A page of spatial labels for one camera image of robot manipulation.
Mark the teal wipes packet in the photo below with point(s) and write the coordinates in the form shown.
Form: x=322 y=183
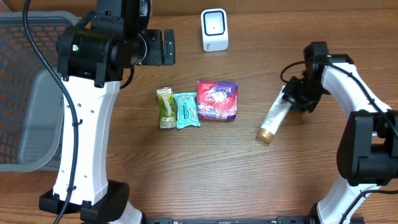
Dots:
x=187 y=114

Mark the green juice carton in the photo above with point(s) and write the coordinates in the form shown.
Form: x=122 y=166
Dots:
x=167 y=111

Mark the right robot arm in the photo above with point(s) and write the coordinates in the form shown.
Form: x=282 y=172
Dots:
x=366 y=157

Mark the white barcode scanner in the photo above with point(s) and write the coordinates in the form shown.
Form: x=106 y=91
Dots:
x=214 y=29

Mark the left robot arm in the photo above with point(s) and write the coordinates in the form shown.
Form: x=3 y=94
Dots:
x=92 y=57

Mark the white tube with gold cap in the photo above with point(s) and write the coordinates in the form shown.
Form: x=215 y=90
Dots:
x=274 y=118

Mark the red purple pad package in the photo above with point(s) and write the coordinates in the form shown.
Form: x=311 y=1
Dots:
x=217 y=100

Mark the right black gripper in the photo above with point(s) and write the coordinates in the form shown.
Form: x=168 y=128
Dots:
x=291 y=96

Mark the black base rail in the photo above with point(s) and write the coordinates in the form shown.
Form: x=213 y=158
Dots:
x=278 y=220

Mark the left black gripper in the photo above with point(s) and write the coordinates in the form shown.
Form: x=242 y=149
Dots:
x=153 y=40

